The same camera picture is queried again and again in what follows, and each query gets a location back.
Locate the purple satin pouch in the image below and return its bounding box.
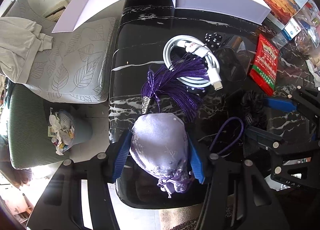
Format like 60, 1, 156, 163
130, 113, 193, 197

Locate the red snack packet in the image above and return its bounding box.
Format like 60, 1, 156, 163
249, 34, 279, 96

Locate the purple hair tie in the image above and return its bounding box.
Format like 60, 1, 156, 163
209, 116, 245, 157

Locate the black shiny case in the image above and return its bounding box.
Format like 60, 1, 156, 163
216, 36, 252, 82

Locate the white cable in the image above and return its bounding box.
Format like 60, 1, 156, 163
163, 34, 224, 91

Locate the blue waste bin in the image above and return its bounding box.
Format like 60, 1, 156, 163
47, 108, 93, 156

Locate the clear plastic bag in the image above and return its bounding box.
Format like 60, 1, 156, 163
272, 0, 319, 56

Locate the blue white medicine box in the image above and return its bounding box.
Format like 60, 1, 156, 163
281, 18, 302, 41

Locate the green chair cushion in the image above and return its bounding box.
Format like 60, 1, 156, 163
8, 84, 69, 169

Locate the grey leaf pattern pillow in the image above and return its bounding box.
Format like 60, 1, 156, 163
7, 0, 118, 104

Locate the white crumpled cloth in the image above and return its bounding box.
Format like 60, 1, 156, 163
1, 17, 53, 84

